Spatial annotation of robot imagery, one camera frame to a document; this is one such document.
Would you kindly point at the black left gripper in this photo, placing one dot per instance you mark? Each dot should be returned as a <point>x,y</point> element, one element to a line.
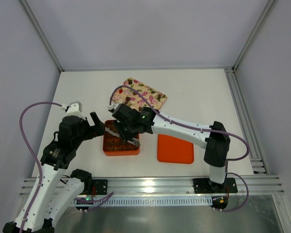
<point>88,129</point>

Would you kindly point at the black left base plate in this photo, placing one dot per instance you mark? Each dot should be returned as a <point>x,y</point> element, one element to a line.
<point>100,186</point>

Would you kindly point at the orange box lid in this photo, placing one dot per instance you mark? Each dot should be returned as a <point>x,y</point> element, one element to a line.
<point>174,150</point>

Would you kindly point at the floral tray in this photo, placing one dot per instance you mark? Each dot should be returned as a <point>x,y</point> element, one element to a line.
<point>124,95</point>

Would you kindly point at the aluminium table rail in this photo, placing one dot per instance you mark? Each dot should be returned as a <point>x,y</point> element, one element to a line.
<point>138,186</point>

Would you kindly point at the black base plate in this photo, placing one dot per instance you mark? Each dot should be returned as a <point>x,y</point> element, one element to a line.
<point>205,186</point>
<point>100,186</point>

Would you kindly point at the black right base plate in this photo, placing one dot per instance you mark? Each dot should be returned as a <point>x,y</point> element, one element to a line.
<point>205,186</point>

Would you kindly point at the metal tongs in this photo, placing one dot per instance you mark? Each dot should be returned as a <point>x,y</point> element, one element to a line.
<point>134,141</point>

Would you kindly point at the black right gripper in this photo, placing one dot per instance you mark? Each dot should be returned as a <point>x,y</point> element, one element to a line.
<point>122,128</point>

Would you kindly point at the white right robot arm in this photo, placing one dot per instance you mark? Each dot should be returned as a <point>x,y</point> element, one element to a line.
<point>212,138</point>

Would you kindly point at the orange chocolate box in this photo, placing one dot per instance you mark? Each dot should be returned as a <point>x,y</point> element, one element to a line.
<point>113,145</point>

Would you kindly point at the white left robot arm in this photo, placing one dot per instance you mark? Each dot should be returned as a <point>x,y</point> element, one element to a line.
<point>43,210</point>

